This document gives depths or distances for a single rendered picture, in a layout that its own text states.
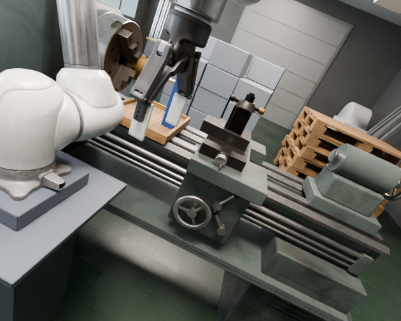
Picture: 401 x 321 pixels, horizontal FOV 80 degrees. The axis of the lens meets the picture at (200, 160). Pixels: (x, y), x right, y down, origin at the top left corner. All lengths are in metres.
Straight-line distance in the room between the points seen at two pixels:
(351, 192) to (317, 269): 0.35
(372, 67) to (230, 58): 4.94
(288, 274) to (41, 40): 1.32
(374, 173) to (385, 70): 6.49
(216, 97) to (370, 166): 2.29
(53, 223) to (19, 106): 0.30
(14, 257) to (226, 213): 0.66
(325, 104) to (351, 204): 6.19
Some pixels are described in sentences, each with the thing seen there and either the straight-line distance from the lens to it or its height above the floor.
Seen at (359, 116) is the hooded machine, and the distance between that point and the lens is 6.24.
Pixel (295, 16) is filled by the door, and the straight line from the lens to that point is 7.09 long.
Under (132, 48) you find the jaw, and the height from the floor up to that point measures 1.15.
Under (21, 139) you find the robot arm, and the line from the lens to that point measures 0.68.
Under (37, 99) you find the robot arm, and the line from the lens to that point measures 0.66.
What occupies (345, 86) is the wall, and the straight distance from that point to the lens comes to 7.34.
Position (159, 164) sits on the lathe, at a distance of 1.09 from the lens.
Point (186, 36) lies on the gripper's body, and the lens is 0.42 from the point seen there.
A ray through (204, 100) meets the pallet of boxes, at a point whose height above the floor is 0.61.
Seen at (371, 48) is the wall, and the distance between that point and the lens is 7.44.
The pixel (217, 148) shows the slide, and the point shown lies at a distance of 0.89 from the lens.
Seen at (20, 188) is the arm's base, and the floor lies 0.82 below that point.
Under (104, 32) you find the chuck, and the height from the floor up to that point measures 1.17.
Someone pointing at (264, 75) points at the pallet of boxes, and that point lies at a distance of 3.47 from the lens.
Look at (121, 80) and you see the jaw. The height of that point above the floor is 1.00.
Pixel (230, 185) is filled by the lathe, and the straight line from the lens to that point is 0.86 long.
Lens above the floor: 1.30
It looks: 26 degrees down
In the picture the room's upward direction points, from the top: 24 degrees clockwise
